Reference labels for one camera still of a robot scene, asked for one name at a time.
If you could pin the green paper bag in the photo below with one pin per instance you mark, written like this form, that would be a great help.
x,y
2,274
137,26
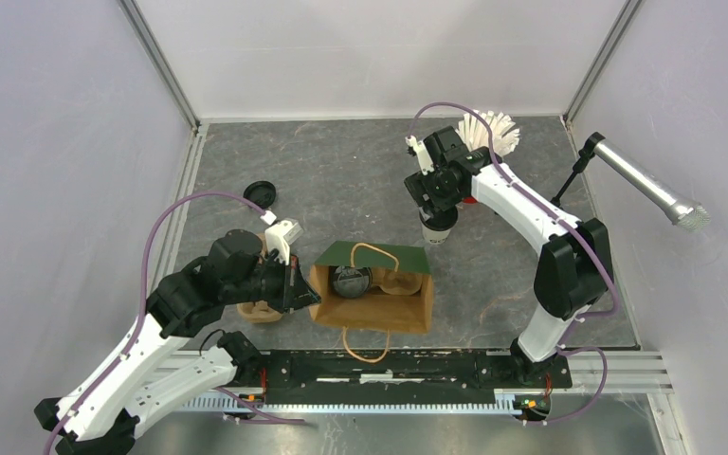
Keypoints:
x,y
400,301

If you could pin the brown cardboard cup carrier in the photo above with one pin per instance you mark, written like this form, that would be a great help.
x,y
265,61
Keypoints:
x,y
258,312

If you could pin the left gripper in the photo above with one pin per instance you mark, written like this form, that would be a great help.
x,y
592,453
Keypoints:
x,y
300,292

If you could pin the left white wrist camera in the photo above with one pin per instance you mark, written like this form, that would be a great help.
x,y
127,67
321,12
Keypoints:
x,y
279,235

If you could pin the white wrapped straws bundle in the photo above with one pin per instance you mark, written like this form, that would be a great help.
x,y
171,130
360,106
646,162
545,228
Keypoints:
x,y
489,129

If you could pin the black coffee lid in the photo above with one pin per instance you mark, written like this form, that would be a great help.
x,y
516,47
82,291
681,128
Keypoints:
x,y
441,221
351,282
262,193

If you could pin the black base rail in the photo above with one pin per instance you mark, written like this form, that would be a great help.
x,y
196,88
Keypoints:
x,y
403,377

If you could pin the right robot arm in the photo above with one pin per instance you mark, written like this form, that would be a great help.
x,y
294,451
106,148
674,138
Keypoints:
x,y
573,256

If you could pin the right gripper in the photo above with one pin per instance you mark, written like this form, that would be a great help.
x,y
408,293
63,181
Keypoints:
x,y
420,185

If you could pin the white paper coffee cup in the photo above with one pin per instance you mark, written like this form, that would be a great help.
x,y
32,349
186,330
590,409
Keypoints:
x,y
434,236

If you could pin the silver microphone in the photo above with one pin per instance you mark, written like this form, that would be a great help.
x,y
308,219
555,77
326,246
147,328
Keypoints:
x,y
681,211

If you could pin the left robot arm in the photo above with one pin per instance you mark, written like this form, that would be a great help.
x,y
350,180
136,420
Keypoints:
x,y
116,404

